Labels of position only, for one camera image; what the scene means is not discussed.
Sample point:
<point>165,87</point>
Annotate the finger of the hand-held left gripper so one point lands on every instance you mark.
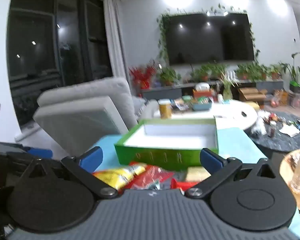
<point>20,161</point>
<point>40,153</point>

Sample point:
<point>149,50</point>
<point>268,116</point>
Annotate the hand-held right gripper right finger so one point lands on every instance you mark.
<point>211,160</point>

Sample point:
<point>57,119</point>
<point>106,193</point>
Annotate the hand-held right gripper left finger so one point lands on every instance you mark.
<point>90,158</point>

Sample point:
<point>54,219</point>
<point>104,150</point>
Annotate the pale yellow snack packet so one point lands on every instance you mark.
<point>197,175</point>

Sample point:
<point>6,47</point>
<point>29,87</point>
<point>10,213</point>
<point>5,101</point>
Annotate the small red snack packet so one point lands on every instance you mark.
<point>182,186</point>

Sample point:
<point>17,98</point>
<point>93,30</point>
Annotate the green cardboard box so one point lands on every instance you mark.
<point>165,155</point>

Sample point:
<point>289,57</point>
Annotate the large red snack packet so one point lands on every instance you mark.
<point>152,176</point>

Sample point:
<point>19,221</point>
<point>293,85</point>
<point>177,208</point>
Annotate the light blue printed table mat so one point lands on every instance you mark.
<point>240,142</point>

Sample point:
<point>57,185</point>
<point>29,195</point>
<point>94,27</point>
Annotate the grey sofa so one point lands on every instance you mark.
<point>77,115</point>

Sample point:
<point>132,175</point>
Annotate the white round coffee table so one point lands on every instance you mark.
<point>235,115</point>

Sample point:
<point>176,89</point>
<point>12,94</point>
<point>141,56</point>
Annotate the teal tray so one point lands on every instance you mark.
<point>201,106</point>

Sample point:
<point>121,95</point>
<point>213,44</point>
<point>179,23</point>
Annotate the black remote control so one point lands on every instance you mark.
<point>244,113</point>

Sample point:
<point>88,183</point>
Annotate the clear plastic bag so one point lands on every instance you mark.
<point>260,126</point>

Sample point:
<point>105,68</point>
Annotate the white cup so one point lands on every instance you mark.
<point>220,98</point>

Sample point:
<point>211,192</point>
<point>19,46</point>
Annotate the heap of shiny food packets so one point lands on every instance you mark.
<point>180,103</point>

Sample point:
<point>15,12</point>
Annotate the green bowl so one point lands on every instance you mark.
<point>187,98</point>

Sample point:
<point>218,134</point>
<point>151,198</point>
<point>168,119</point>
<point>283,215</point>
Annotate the small glass jar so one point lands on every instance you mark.
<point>272,130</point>

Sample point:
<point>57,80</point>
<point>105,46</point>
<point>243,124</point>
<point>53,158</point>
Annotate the orange tissue box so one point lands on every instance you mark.
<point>202,92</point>

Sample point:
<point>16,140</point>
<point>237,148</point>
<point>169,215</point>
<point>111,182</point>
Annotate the yellow can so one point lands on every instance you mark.
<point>165,110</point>

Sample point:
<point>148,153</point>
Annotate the green vase with grass plant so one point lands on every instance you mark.
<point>227,90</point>

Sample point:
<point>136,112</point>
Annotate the small red carton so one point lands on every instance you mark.
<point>272,117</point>

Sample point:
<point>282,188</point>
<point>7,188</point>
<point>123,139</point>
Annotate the round wooden side table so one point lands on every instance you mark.
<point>286,170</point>

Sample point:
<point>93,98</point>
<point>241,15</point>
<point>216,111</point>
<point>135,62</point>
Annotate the open brown cardboard box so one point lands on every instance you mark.
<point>252,93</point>

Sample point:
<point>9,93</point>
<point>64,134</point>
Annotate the dark television cabinet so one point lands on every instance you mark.
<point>170,91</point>

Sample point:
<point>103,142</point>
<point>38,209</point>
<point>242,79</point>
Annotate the white paper sheet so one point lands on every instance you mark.
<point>288,130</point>

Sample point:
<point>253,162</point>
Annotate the orange fruit bag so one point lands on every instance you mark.
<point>275,102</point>

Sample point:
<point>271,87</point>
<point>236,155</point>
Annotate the small blue green wrappers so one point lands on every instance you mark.
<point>296,124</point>

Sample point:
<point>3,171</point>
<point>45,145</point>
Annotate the row of potted green plants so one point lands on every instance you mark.
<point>167,76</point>

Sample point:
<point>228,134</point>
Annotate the yellow carton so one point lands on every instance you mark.
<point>283,97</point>

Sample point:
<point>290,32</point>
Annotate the red flower decoration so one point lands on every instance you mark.
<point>142,76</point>

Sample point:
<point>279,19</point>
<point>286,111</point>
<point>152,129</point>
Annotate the dark window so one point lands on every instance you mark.
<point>52,42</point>

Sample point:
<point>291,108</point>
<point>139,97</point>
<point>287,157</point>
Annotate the black box with green top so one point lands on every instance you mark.
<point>295,87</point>

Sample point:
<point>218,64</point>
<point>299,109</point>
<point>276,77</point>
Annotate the tall leafy floor plant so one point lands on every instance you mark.
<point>295,67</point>

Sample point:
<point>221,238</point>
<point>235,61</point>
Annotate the white curtain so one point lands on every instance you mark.
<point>113,30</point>

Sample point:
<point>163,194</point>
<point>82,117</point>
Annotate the green vines around television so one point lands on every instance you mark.
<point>162,37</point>

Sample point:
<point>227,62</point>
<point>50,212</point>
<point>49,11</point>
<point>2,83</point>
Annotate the black wall television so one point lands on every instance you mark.
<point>210,37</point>

